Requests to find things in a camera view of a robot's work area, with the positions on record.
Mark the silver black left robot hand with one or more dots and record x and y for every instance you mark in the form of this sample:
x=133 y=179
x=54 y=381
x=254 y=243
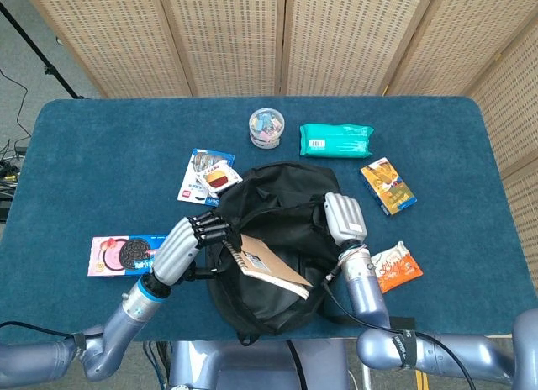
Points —
x=174 y=251

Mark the blue plush table cloth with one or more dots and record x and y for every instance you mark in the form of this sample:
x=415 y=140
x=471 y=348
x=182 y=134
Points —
x=105 y=163

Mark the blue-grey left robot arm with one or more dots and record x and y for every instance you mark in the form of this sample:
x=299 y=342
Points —
x=126 y=318

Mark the clear plastic candy jar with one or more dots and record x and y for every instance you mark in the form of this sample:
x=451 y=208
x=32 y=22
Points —
x=266 y=127

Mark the black stand pole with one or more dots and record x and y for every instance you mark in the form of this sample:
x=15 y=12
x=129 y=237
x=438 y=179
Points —
x=38 y=51

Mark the kraft cover spiral notebook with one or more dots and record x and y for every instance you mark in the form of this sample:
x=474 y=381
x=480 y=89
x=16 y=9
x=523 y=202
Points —
x=269 y=261

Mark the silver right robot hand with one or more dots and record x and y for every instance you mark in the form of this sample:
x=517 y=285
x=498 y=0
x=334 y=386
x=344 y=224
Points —
x=346 y=217

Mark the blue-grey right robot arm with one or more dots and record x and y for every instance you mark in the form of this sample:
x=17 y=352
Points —
x=365 y=293

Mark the teal wet wipes pack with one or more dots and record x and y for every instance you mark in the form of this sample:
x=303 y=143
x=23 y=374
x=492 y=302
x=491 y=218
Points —
x=336 y=140

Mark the black fabric backpack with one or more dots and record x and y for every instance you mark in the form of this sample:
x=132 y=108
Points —
x=286 y=196

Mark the blue Oreo cookie box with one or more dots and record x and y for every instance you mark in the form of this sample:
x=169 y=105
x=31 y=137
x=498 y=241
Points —
x=117 y=255

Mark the blue-grey robot torso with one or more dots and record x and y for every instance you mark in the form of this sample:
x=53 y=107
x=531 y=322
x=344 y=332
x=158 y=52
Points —
x=252 y=365

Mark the yellow blue biscuit box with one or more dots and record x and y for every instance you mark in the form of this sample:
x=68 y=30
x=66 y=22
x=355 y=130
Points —
x=388 y=186

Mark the white blue blister card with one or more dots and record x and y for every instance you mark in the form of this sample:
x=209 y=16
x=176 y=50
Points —
x=191 y=188

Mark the small red white snack packet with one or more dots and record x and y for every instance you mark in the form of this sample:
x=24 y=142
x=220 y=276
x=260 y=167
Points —
x=218 y=179

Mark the black velcro strip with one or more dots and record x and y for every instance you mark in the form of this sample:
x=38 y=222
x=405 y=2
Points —
x=402 y=322

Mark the orange white snack bag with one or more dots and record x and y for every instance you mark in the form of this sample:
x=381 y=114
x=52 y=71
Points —
x=399 y=268

